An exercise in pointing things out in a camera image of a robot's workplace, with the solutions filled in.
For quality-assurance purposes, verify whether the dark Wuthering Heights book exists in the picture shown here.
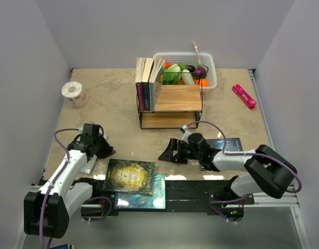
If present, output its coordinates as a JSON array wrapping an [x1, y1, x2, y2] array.
[[199, 137, 244, 171]]

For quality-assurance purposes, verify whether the toilet paper roll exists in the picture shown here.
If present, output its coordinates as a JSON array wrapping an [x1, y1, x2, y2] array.
[[61, 81, 88, 109]]

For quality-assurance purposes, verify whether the pink rectangular box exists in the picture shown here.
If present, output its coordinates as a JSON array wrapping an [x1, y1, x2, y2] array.
[[232, 84, 257, 109]]

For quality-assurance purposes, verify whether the purple paperback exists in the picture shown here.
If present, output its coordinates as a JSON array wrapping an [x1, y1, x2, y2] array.
[[148, 58, 165, 112]]

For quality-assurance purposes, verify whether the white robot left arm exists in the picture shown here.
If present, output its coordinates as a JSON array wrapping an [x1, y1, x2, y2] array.
[[23, 123, 115, 239]]

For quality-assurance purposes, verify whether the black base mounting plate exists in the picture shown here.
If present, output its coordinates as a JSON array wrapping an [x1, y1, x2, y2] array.
[[69, 175, 255, 222]]

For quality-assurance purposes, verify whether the dark eggplant toy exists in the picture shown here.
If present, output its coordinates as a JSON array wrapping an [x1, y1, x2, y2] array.
[[187, 65, 196, 73]]

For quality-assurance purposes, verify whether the purple Treehouse paperback book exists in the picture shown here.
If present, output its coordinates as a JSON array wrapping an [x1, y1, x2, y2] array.
[[135, 58, 145, 112]]

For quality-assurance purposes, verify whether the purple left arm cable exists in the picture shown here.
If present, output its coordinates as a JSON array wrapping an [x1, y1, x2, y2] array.
[[38, 128, 113, 249]]

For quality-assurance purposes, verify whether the green yellow fantasy book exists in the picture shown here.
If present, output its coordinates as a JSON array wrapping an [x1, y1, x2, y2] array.
[[103, 159, 156, 196]]

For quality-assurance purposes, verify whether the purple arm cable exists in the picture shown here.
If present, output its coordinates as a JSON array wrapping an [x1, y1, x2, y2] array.
[[38, 128, 113, 249], [185, 120, 303, 224]]

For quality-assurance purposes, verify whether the green lettuce toy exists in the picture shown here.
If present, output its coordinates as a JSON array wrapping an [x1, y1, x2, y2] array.
[[163, 64, 182, 85]]

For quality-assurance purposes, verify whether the blue book at bottom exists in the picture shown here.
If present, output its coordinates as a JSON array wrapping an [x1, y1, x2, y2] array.
[[114, 174, 165, 210]]

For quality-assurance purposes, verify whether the yellow pepper toy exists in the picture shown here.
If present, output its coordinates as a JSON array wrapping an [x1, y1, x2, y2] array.
[[177, 79, 185, 85]]

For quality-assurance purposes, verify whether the white radish toy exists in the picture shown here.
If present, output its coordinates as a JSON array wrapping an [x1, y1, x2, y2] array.
[[181, 69, 195, 85]]

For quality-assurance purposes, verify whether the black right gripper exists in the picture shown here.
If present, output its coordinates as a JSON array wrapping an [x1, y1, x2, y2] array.
[[158, 138, 202, 164]]

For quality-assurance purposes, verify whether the Little Women book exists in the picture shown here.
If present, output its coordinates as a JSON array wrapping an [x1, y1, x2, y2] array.
[[141, 58, 154, 111]]

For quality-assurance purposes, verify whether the purple onion toy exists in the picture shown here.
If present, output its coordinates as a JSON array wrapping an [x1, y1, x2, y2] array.
[[191, 40, 209, 79]]

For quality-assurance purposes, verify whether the large orange fruit toy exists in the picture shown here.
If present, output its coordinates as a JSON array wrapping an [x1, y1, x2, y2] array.
[[195, 78, 209, 88]]

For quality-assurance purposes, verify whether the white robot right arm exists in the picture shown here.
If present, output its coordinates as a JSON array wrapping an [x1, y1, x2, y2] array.
[[158, 133, 297, 204]]

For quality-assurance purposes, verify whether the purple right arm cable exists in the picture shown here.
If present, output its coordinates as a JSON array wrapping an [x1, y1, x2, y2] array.
[[185, 120, 303, 224]]

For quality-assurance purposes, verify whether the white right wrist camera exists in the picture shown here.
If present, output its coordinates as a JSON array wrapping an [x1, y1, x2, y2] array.
[[180, 125, 192, 144]]

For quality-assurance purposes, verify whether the white plastic basket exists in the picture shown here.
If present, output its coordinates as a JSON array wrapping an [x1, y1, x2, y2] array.
[[153, 52, 217, 94]]

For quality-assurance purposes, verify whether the wooden shelf with wire frame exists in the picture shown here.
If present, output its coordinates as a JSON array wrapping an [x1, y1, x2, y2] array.
[[136, 80, 204, 130]]

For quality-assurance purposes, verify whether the pale Gatsby book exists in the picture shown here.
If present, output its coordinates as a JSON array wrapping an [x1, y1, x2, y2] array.
[[80, 156, 98, 175]]

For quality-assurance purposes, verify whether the small orange pumpkin toy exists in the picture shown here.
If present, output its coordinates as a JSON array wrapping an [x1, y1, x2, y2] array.
[[164, 62, 171, 69]]

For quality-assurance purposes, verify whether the aluminium frame rail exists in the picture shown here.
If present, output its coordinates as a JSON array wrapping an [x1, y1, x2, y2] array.
[[12, 68, 312, 249]]

